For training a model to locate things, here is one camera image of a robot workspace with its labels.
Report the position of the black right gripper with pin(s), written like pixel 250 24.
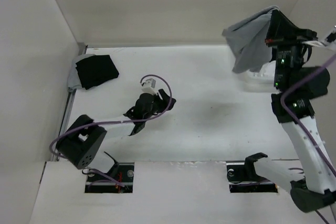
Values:
pixel 281 32

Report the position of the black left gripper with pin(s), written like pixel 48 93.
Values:
pixel 164 102

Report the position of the grey tank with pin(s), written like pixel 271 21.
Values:
pixel 246 40
pixel 73 81

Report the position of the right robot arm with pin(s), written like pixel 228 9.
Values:
pixel 297 85

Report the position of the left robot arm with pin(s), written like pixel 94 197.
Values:
pixel 81 143

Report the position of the black folded tank top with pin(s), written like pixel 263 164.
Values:
pixel 96 70

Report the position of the grey folded tank top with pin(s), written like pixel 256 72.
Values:
pixel 73 81

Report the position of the white crumpled garment in basket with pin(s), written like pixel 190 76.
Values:
pixel 267 72

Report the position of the white plastic laundry basket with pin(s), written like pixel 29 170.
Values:
pixel 249 84

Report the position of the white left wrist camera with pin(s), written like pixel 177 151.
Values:
pixel 148 86

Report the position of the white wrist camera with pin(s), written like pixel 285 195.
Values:
pixel 148 86
pixel 327 42

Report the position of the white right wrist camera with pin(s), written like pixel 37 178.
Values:
pixel 327 42

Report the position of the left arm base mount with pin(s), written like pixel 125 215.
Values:
pixel 119 180

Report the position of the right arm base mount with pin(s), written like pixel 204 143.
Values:
pixel 240 182

